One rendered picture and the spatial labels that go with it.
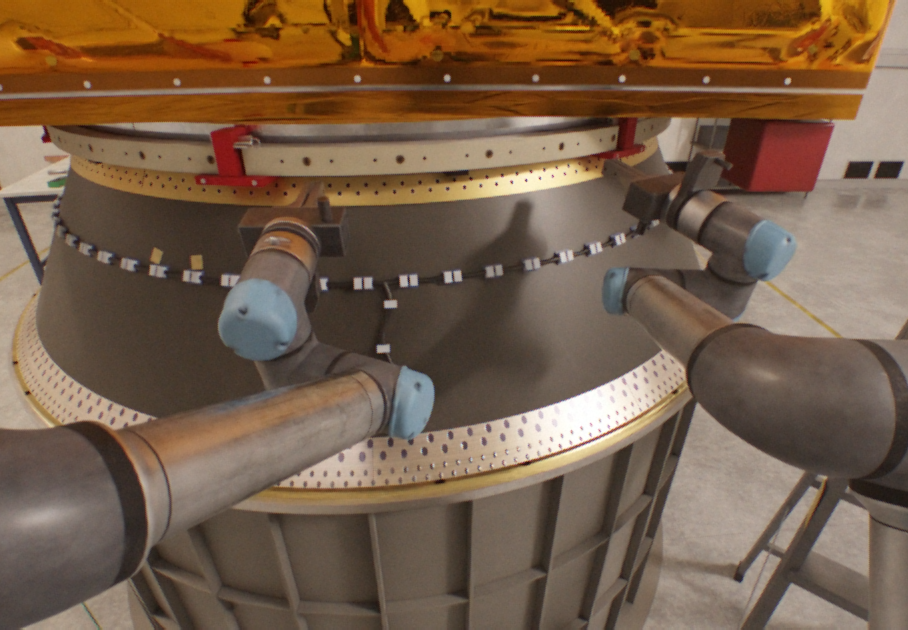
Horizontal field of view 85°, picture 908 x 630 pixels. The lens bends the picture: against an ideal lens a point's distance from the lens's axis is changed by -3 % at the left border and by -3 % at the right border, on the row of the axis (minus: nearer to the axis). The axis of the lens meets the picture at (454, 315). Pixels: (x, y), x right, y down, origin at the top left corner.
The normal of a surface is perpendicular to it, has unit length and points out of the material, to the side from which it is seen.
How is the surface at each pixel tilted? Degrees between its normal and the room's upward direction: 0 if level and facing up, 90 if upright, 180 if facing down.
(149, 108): 90
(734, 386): 72
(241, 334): 100
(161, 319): 62
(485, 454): 43
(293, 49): 123
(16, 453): 30
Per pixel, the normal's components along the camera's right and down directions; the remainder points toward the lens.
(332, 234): 0.01, 0.64
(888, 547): -0.99, -0.04
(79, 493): 0.77, -0.39
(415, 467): 0.11, -0.29
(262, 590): -0.17, 0.49
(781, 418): -0.77, 0.11
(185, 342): -0.23, 0.02
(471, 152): 0.31, 0.47
